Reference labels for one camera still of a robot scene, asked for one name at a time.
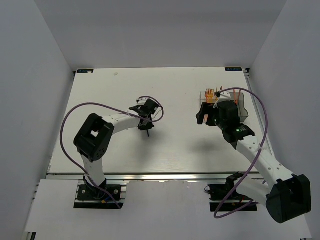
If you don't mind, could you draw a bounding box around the yellow plastic fork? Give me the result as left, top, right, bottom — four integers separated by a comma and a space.
206, 88, 217, 104

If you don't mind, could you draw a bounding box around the red-orange plastic fork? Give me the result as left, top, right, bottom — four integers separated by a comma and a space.
204, 88, 212, 104

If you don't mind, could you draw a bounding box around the red-orange plastic chopstick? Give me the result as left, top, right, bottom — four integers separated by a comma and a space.
235, 90, 242, 104
233, 89, 238, 105

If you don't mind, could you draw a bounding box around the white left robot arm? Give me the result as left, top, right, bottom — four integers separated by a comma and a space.
73, 96, 215, 200

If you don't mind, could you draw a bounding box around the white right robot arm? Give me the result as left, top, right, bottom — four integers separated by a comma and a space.
213, 100, 312, 224

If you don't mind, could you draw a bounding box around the grey translucent plastic container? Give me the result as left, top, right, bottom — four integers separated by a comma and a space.
230, 92, 249, 123

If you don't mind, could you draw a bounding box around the clear plastic container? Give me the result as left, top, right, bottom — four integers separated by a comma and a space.
199, 91, 206, 104

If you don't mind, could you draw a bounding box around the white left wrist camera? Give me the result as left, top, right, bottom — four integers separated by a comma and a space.
136, 98, 147, 106

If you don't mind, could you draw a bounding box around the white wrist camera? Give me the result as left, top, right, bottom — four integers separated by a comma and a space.
136, 98, 147, 106
215, 91, 231, 102

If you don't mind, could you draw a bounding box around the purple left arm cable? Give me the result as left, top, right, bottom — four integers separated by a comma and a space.
60, 95, 165, 210

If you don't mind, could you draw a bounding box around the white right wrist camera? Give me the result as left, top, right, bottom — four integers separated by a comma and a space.
215, 91, 231, 102

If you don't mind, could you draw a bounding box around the aluminium table front rail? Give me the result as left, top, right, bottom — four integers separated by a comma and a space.
46, 171, 283, 183

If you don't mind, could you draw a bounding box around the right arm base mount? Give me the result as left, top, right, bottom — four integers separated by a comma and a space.
204, 184, 258, 213

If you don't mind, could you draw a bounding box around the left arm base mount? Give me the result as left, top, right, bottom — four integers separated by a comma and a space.
73, 182, 127, 210

